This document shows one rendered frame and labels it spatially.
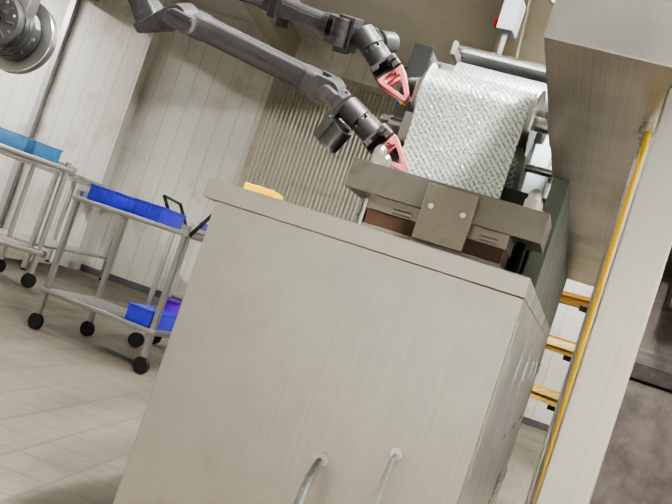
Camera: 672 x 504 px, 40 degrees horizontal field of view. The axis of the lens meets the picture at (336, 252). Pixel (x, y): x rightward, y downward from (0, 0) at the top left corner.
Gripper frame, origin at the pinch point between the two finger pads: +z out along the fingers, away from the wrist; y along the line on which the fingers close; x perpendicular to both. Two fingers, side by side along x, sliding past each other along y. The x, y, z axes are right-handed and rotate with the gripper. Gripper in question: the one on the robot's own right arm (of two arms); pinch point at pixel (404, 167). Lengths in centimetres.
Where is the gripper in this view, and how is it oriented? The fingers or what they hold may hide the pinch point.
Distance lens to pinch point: 202.1
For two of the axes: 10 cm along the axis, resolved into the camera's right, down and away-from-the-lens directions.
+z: 6.3, 7.3, -2.5
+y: -2.4, -1.2, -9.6
